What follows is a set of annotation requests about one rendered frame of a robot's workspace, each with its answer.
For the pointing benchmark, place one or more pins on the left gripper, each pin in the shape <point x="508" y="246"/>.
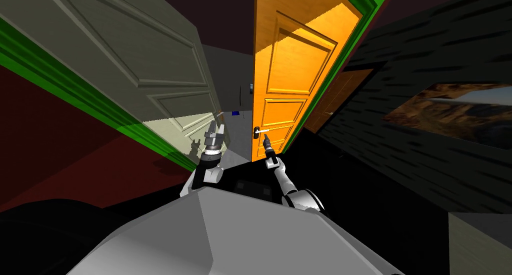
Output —
<point x="213" y="141"/>

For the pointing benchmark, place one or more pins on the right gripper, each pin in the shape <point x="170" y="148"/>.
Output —
<point x="269" y="150"/>

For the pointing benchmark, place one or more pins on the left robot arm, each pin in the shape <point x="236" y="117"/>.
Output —
<point x="208" y="174"/>

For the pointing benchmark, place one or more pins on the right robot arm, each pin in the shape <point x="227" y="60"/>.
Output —
<point x="288" y="185"/>

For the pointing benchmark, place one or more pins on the orange panelled door leaf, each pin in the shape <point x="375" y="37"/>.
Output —
<point x="292" y="75"/>

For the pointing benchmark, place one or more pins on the dark brown door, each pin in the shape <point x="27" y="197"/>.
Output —
<point x="336" y="103"/>

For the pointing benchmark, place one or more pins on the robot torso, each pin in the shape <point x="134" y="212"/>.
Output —
<point x="240" y="235"/>

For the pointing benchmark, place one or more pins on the grey-green panelled door leaf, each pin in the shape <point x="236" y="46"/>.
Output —
<point x="120" y="55"/>

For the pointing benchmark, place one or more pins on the landscape picture on wall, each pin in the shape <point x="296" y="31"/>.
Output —
<point x="456" y="111"/>

